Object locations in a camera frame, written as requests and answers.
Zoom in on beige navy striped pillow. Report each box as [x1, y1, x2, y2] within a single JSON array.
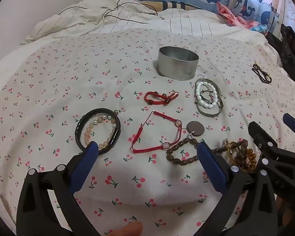
[[138, 0, 204, 11]]

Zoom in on peach and pearl bead bracelet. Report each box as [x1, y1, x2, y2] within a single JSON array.
[[84, 114, 117, 148]]

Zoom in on black cable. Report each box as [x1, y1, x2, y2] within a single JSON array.
[[58, 0, 165, 25]]

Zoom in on cherry print bed sheet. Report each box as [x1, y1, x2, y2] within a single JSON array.
[[0, 28, 295, 236]]

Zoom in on dark bead bracelet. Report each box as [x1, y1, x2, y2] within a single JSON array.
[[252, 63, 272, 84]]

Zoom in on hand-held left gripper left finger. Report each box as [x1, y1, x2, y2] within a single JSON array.
[[16, 141, 99, 236]]

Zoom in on brown bead bracelet with disc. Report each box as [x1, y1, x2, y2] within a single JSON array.
[[166, 121, 205, 166]]

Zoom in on person's left hand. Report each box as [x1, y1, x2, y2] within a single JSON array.
[[112, 221, 143, 236]]

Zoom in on white striped quilt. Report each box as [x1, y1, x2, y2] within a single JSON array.
[[20, 0, 268, 46]]

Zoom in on pink cloth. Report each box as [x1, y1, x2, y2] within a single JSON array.
[[216, 2, 260, 29]]

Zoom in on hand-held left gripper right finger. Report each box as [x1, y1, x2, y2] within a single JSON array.
[[194, 141, 277, 236]]

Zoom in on red braided bracelet dark beads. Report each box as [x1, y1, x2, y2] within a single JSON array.
[[144, 90, 179, 105]]

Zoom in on round metal tin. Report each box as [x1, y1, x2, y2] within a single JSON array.
[[158, 46, 199, 81]]

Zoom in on silver patterned bangle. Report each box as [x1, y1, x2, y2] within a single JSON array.
[[195, 96, 224, 116], [195, 78, 221, 104]]

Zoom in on amber bead bracelet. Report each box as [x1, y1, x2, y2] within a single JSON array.
[[213, 139, 257, 172]]

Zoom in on dark cloth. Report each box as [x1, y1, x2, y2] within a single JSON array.
[[265, 23, 295, 91]]

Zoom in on white bead bracelet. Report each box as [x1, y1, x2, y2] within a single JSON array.
[[196, 82, 217, 109]]

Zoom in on red string bracelet pink beads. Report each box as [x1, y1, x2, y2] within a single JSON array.
[[130, 111, 183, 153]]

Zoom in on black leather bracelet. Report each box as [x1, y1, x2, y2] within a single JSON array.
[[75, 108, 122, 156]]

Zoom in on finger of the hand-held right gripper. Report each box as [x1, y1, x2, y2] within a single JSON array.
[[248, 121, 295, 175], [283, 113, 295, 138]]

